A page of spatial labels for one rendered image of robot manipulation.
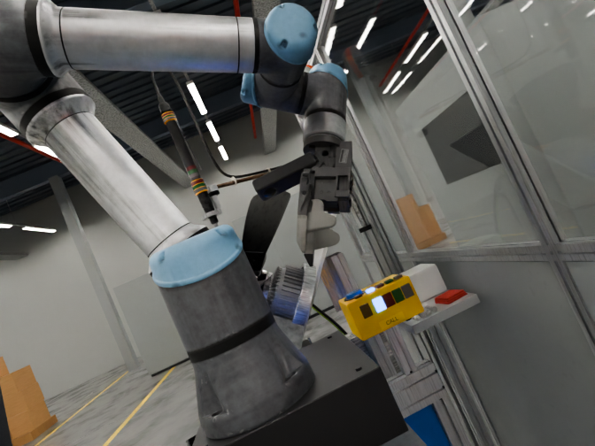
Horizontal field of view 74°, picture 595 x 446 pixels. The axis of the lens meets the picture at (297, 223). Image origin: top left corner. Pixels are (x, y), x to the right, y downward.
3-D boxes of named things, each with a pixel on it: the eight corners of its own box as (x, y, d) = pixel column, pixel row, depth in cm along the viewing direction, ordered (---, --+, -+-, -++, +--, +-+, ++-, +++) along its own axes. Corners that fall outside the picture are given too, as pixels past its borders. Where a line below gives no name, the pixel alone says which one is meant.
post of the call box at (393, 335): (413, 366, 95) (390, 319, 96) (417, 370, 92) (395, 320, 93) (401, 372, 95) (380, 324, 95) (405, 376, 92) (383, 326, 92)
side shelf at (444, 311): (431, 293, 163) (428, 286, 163) (480, 302, 127) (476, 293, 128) (380, 319, 160) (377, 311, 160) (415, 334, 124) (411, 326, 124)
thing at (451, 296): (453, 293, 139) (451, 288, 139) (467, 294, 131) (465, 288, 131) (435, 303, 136) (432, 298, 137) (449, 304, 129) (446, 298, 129)
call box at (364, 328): (411, 311, 100) (393, 272, 100) (428, 317, 90) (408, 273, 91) (354, 339, 98) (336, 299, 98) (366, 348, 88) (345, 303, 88)
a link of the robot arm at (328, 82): (299, 81, 78) (341, 90, 80) (295, 130, 75) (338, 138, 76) (310, 54, 71) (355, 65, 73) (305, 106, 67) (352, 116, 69)
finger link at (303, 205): (306, 208, 59) (312, 169, 65) (296, 208, 60) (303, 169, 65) (309, 228, 63) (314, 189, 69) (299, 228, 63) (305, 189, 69)
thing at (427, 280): (430, 287, 161) (418, 262, 161) (449, 290, 145) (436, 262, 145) (393, 305, 159) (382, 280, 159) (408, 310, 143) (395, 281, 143)
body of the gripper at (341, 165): (349, 200, 62) (351, 133, 66) (294, 199, 64) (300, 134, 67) (350, 217, 69) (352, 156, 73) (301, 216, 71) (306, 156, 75)
